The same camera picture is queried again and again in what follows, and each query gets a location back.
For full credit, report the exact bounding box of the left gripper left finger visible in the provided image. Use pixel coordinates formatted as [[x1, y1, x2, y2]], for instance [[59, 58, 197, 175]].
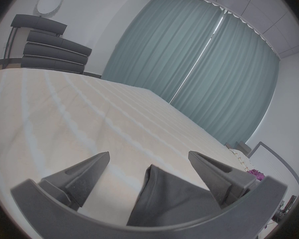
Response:
[[39, 151, 110, 208]]

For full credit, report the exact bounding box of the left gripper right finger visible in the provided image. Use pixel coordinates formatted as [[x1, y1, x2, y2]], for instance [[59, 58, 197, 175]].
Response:
[[188, 151, 257, 210]]

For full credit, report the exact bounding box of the bed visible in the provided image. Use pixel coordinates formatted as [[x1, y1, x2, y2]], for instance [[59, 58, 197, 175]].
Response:
[[0, 67, 299, 227]]

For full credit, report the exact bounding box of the cream printed pillow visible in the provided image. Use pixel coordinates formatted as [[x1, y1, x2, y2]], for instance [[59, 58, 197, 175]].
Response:
[[229, 147, 254, 174]]

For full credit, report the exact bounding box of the purple garment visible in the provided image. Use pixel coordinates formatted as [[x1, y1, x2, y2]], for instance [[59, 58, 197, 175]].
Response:
[[248, 169, 265, 181]]

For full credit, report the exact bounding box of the grey bedside table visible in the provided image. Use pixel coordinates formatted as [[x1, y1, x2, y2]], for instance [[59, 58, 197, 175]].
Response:
[[225, 141, 251, 156]]

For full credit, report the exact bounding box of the black garment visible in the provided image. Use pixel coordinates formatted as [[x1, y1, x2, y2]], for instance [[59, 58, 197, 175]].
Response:
[[126, 164, 223, 227]]

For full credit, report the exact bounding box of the blue-green curtain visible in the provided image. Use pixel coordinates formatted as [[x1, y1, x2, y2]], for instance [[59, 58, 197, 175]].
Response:
[[101, 0, 225, 101], [168, 11, 281, 146]]

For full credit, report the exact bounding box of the black chest of drawers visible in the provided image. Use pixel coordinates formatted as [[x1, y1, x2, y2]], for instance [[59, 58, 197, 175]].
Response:
[[5, 14, 93, 75]]

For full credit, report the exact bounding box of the round white mirror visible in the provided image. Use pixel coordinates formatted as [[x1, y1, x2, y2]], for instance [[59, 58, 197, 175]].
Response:
[[37, 0, 64, 17]]

